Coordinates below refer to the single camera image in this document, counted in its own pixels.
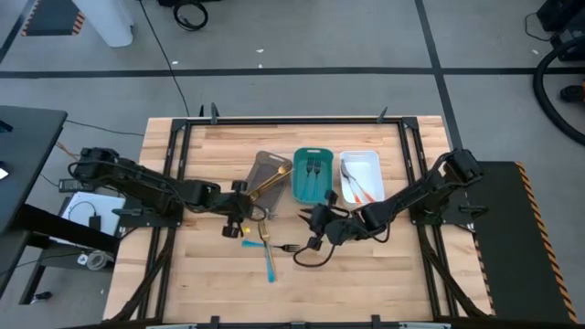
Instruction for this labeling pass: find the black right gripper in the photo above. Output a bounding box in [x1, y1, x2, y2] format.
[298, 188, 367, 246]

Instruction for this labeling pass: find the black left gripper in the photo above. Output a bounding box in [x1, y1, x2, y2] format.
[213, 179, 269, 226]

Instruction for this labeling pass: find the teal plastic bin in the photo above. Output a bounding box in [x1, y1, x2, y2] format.
[291, 146, 335, 206]

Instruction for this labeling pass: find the grey translucent plastic bin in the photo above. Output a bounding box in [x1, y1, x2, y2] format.
[244, 150, 294, 215]

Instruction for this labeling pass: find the silver fork orange handle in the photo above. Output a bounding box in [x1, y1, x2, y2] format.
[346, 173, 377, 204]
[340, 158, 362, 205]

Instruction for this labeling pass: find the cutlery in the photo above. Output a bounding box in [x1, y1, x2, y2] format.
[262, 241, 278, 284]

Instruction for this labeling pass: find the white plastic bin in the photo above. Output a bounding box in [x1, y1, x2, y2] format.
[338, 150, 387, 206]

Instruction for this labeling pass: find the white paper sheet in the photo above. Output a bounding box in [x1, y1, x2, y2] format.
[60, 191, 127, 238]

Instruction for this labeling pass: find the clear tape roll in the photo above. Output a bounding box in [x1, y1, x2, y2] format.
[85, 249, 115, 272]

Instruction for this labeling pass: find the hazard striped black platform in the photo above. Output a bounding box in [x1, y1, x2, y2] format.
[463, 160, 580, 324]

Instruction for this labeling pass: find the black side desk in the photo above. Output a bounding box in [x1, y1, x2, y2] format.
[0, 105, 69, 235]

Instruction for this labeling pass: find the white round column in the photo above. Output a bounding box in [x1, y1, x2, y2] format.
[71, 0, 136, 48]

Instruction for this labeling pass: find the hazard striped black mat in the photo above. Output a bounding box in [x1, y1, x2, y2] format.
[20, 0, 87, 37]

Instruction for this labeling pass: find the black caster wheel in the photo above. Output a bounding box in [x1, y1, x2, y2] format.
[559, 84, 585, 104]

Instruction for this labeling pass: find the black equipment case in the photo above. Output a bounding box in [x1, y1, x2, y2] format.
[535, 0, 585, 63]

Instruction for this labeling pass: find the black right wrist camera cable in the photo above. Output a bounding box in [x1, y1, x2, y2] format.
[292, 237, 392, 269]

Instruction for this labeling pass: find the long black floor cable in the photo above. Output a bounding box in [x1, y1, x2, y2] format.
[138, 0, 192, 118]

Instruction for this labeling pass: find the black coiled cable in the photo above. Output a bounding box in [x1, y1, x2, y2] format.
[171, 0, 210, 33]

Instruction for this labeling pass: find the black desk leg frame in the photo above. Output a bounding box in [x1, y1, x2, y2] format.
[12, 204, 121, 306]

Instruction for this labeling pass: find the thick black hose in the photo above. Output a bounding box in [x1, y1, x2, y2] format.
[532, 35, 585, 147]

